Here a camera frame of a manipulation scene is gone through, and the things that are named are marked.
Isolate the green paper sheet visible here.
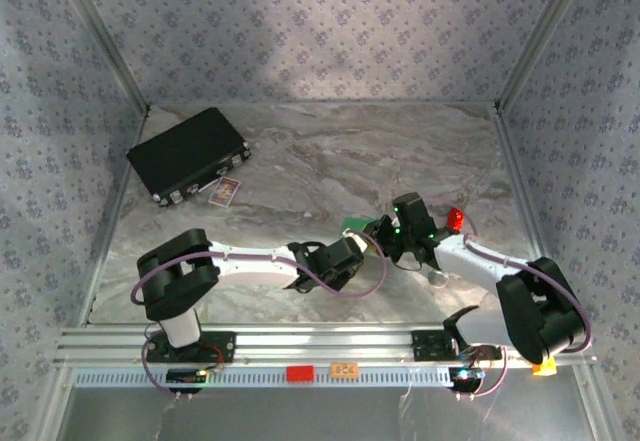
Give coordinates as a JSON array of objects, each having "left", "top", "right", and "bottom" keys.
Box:
[{"left": 341, "top": 216, "right": 377, "bottom": 238}]

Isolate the red glitter tube silver base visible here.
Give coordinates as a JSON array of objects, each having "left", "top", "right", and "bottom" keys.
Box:
[{"left": 428, "top": 205, "right": 467, "bottom": 289}]

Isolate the colourful card pack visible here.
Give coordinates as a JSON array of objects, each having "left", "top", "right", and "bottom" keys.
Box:
[{"left": 207, "top": 176, "right": 241, "bottom": 208}]

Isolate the black right controller board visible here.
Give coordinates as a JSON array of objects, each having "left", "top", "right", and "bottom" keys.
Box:
[{"left": 448, "top": 366, "right": 486, "bottom": 385}]

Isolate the black controller board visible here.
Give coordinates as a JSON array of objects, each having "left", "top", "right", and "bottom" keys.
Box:
[
  {"left": 448, "top": 366, "right": 486, "bottom": 385},
  {"left": 166, "top": 368, "right": 208, "bottom": 385}
]

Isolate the black hard case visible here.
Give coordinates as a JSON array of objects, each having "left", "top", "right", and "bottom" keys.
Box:
[{"left": 125, "top": 106, "right": 252, "bottom": 208}]

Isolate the black left controller board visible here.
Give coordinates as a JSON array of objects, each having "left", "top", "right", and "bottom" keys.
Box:
[{"left": 166, "top": 368, "right": 208, "bottom": 385}]

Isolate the aluminium mounting rail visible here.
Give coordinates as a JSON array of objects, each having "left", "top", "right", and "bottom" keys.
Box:
[{"left": 53, "top": 324, "right": 599, "bottom": 368}]

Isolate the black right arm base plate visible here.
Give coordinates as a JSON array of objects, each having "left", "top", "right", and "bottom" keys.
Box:
[{"left": 412, "top": 329, "right": 503, "bottom": 362}]

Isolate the aluminium side rail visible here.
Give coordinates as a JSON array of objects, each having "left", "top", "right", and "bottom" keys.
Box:
[
  {"left": 492, "top": 103, "right": 571, "bottom": 325},
  {"left": 79, "top": 105, "right": 152, "bottom": 327}
]

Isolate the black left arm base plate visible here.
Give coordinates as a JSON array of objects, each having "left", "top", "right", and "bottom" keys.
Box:
[{"left": 144, "top": 329, "right": 237, "bottom": 365}]

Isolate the grey slotted cable duct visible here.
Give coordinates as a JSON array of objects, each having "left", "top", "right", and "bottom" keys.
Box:
[{"left": 74, "top": 364, "right": 454, "bottom": 389}]

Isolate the red wire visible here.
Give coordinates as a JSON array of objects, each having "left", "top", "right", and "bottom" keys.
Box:
[{"left": 202, "top": 344, "right": 225, "bottom": 370}]

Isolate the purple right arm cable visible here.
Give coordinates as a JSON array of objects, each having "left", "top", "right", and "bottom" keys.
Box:
[{"left": 424, "top": 195, "right": 594, "bottom": 400}]

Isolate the aluminium frame post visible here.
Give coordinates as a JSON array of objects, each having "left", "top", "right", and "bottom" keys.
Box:
[
  {"left": 495, "top": 0, "right": 595, "bottom": 112},
  {"left": 52, "top": 0, "right": 151, "bottom": 113}
]

